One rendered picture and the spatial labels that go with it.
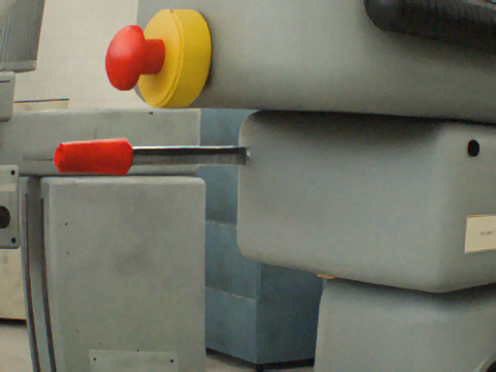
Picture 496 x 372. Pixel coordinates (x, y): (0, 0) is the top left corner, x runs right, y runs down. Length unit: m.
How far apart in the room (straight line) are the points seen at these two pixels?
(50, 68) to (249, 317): 3.21
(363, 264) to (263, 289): 7.40
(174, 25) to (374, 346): 0.25
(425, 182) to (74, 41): 9.69
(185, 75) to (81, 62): 9.68
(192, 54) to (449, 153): 0.15
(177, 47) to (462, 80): 0.16
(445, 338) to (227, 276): 7.74
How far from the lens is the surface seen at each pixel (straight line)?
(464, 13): 0.60
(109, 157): 0.77
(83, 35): 10.35
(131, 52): 0.65
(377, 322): 0.76
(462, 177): 0.65
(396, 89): 0.61
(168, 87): 0.66
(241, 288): 8.27
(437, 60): 0.63
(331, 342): 0.80
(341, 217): 0.73
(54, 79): 10.23
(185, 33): 0.66
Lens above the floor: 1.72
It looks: 3 degrees down
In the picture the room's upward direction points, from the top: 1 degrees clockwise
